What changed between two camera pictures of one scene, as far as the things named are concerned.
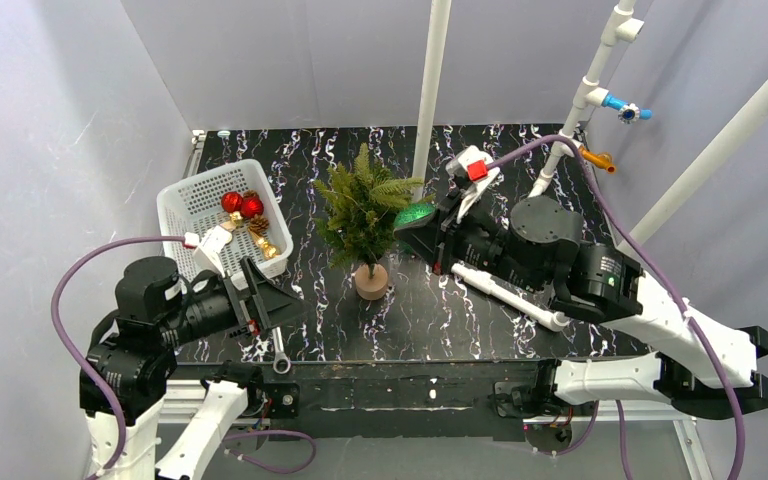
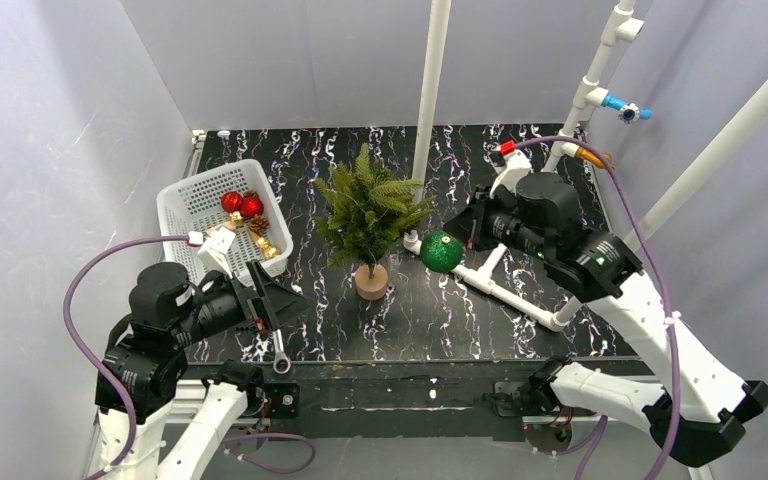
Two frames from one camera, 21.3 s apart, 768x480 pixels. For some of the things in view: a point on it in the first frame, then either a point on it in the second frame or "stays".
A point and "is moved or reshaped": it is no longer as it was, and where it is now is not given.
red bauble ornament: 251,206 stays
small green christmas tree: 358,222 stays
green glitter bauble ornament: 413,212 is moved or reshaped
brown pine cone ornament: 258,225 stays
